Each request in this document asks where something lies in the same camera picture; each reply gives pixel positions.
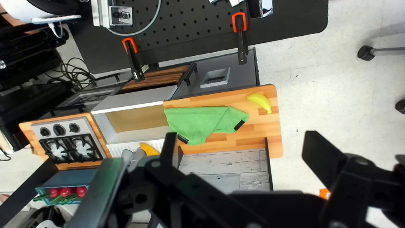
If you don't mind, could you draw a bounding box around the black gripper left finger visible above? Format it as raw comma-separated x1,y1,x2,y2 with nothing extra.
157,133,202,199

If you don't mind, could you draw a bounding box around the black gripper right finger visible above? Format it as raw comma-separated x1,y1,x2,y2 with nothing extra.
301,130,355,190

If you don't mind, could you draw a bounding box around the green towel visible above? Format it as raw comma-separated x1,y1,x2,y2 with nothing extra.
164,106,249,146

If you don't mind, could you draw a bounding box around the yellow toy banana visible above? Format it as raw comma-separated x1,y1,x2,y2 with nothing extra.
247,94,272,114
139,143,159,156

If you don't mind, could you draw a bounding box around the grey toy faucet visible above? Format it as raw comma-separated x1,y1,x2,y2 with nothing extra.
123,148,145,172

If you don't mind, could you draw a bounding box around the grey wood backsplash panel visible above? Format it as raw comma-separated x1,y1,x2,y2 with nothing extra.
179,149,272,194

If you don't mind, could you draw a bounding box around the wooden toy kitchen counter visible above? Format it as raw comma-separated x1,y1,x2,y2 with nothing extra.
19,85,283,170

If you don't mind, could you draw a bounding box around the white toy sink basin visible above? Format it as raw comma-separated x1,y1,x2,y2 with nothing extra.
91,101,169,144

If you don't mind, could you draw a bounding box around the teal bin with toys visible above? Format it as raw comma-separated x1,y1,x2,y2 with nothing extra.
34,170,96,206

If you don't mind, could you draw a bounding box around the toy stove top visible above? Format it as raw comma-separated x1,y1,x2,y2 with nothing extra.
33,118,106,163

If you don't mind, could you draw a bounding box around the orange black clamp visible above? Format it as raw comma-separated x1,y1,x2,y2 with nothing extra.
121,37,144,81
230,11,248,65

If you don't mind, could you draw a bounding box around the black perforated mounting board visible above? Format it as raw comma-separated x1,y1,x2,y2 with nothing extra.
69,0,328,73

